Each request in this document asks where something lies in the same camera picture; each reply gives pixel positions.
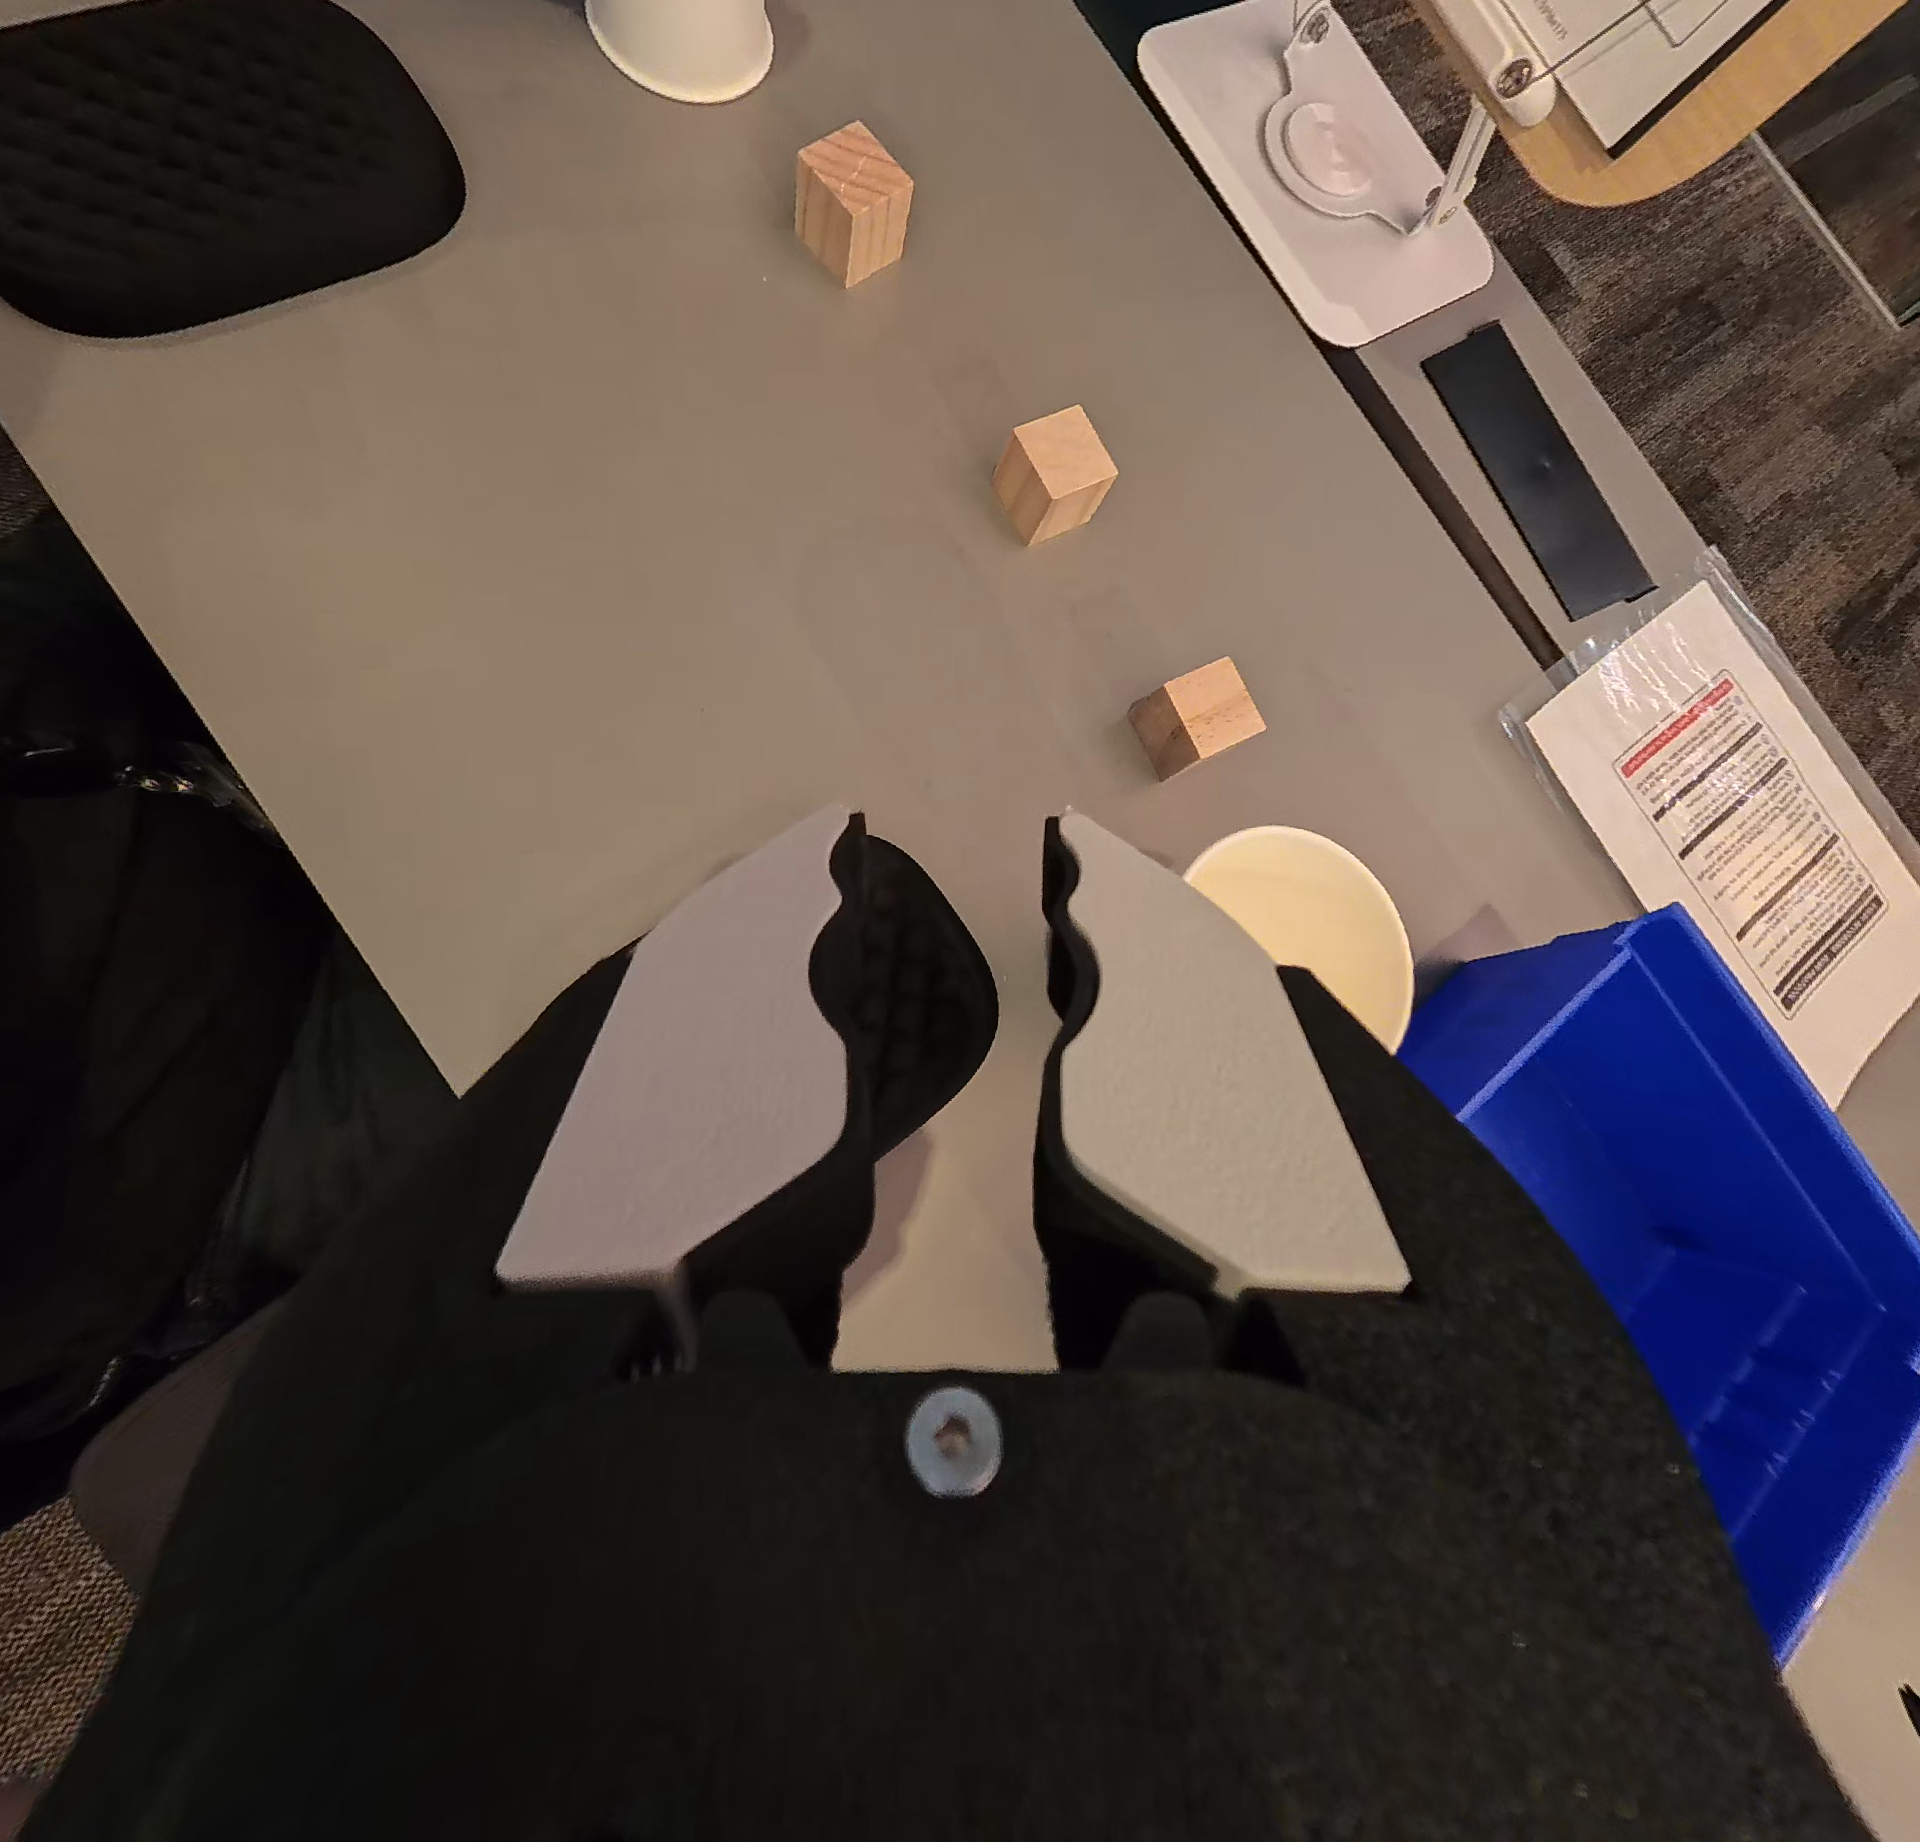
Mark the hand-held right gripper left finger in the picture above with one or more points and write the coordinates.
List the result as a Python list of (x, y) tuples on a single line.
[(691, 1079)]

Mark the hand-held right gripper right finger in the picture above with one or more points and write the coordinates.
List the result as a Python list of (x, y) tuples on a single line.
[(1216, 1094)]

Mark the wooden cube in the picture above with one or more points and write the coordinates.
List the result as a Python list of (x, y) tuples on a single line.
[(1056, 475), (857, 200), (1197, 718)]

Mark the blue plastic bin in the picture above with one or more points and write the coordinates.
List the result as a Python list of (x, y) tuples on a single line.
[(1651, 1274)]

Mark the paper sheet in plastic sleeve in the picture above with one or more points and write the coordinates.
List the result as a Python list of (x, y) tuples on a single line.
[(1726, 824)]

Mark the instruction sheet on wooden stand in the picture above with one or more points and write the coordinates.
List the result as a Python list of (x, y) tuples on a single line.
[(1351, 266)]

